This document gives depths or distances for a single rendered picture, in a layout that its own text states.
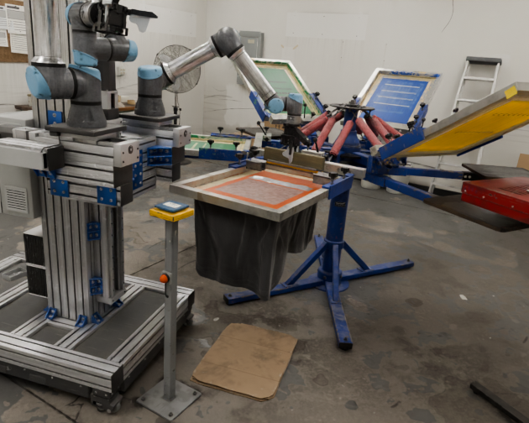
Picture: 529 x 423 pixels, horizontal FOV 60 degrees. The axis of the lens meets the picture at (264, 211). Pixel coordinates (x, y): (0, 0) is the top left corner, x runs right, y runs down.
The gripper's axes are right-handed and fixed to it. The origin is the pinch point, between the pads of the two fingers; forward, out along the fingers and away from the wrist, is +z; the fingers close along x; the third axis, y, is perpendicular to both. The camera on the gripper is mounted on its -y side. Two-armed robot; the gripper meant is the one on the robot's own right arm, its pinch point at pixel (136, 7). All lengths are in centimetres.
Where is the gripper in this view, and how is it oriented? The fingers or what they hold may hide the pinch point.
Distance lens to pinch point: 145.0
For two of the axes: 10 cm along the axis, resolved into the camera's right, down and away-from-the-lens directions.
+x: -6.6, 0.6, -7.5
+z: 7.4, 2.7, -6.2
